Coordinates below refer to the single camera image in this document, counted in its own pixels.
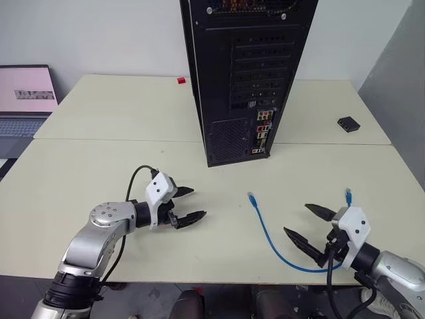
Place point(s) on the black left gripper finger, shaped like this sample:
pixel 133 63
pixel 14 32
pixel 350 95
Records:
pixel 183 191
pixel 191 219

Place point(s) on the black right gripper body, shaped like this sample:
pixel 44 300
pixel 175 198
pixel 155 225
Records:
pixel 337 247

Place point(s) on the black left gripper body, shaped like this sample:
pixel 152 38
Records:
pixel 167 212

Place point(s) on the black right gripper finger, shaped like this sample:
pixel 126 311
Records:
pixel 307 246
pixel 322 212

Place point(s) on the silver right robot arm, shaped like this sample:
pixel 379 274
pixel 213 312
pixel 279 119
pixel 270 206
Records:
pixel 398 269

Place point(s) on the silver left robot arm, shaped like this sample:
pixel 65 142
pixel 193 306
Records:
pixel 106 216

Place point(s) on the small black box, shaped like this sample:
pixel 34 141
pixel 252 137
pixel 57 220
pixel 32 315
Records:
pixel 349 124

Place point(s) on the dark rounded shape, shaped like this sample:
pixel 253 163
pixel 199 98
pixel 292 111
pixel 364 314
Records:
pixel 186 305
pixel 275 304

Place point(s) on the white sneaker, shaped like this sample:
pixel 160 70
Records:
pixel 382 307

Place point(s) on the small red cube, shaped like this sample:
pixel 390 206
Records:
pixel 181 80

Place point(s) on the black computer tower case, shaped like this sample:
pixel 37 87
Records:
pixel 216 83

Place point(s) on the grey partition panel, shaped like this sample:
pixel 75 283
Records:
pixel 398 116

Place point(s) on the grey laptop with pink screen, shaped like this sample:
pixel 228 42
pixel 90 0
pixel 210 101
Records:
pixel 26 93

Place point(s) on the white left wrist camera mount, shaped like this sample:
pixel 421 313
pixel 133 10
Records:
pixel 157 187

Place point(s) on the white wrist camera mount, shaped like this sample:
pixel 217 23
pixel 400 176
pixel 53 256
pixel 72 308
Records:
pixel 357 226
pixel 157 187

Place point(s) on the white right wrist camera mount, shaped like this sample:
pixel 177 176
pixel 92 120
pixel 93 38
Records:
pixel 357 226

